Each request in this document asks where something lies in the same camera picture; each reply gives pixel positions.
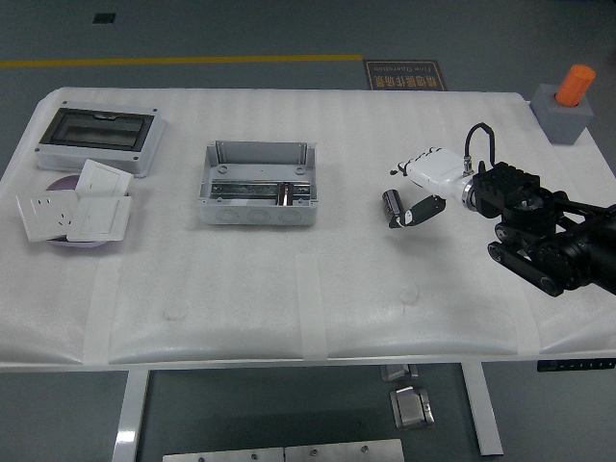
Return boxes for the white table leg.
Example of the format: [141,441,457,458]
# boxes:
[112,370,151,462]
[459,363,505,457]

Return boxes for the small metal foot block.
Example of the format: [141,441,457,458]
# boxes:
[379,364,420,384]

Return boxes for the metal mounting rail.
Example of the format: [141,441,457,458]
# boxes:
[210,180,313,199]

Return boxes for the grey distribution box, dark window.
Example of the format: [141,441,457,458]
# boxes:
[34,99,167,180]

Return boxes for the grey metal plate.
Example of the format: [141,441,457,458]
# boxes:
[283,438,405,462]
[162,447,285,462]

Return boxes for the grey block holder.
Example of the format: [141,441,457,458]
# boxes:
[530,83,594,145]

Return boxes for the brown floor sign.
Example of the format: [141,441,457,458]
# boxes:
[363,60,449,91]

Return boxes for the black table control panel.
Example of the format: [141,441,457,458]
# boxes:
[537,358,616,372]

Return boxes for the orange cylinder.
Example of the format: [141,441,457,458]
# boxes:
[553,64,597,108]

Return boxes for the purple plate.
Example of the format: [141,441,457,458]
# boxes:
[41,175,131,249]

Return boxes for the large metal foot block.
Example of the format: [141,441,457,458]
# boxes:
[388,384,437,431]

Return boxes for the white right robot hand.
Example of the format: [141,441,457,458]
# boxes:
[387,145,471,230]

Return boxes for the white wall socket panel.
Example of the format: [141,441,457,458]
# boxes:
[15,191,81,244]

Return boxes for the white foam mat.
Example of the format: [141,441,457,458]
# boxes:
[0,86,616,367]

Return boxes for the white wall switch panel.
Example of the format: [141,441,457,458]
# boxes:
[65,195,133,243]
[75,158,134,197]

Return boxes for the grey open junction box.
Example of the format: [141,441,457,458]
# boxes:
[195,140,320,227]

